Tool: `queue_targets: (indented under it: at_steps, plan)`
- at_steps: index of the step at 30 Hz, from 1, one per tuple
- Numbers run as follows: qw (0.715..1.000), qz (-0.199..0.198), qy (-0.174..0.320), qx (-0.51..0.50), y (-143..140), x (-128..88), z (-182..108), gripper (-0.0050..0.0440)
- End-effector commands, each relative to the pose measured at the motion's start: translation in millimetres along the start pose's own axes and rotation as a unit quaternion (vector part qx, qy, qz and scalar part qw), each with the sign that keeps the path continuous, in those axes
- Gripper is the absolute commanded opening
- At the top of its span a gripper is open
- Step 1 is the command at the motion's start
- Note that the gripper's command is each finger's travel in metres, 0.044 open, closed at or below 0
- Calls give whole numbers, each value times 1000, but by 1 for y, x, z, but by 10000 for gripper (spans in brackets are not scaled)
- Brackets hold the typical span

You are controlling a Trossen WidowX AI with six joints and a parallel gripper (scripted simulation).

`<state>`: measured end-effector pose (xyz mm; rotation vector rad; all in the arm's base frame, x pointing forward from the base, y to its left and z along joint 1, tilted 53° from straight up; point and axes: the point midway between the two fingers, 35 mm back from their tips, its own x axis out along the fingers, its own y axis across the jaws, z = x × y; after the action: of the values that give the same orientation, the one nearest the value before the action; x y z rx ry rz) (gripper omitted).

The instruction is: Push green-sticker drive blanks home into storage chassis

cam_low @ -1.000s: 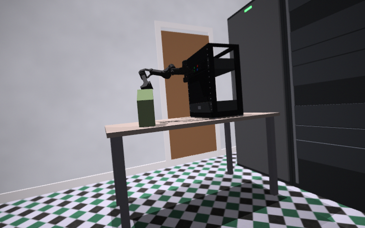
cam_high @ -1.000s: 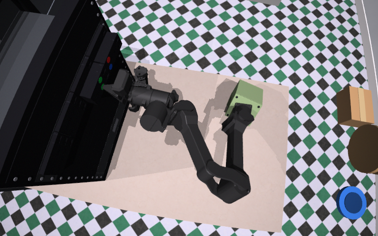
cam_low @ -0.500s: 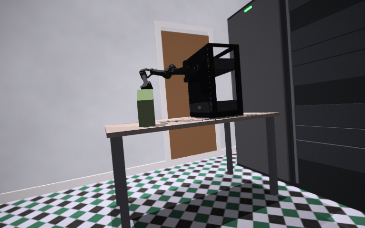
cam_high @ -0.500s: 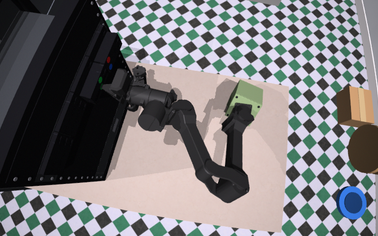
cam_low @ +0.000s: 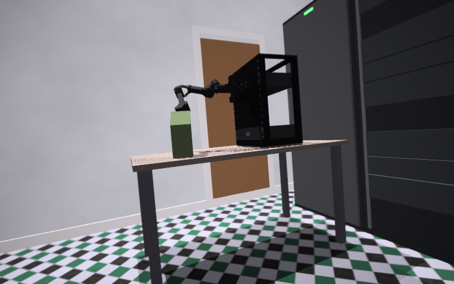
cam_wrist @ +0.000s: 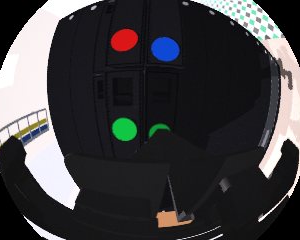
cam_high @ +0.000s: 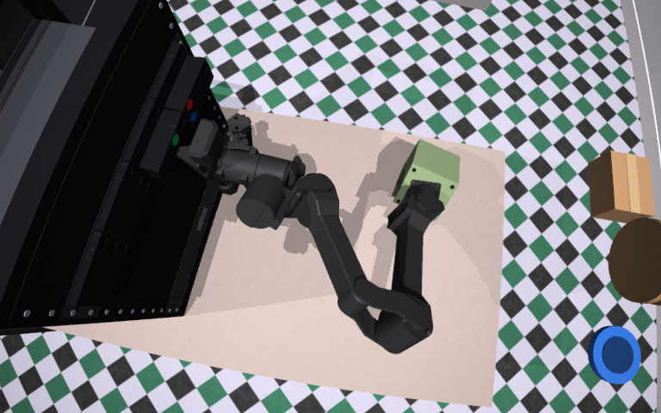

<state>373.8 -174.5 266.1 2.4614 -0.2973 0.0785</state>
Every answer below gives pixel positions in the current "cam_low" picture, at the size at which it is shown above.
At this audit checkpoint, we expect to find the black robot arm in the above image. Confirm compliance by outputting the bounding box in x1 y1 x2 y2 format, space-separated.
174 79 236 111

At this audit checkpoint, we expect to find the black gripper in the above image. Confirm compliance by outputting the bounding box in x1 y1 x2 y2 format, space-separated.
223 75 243 103

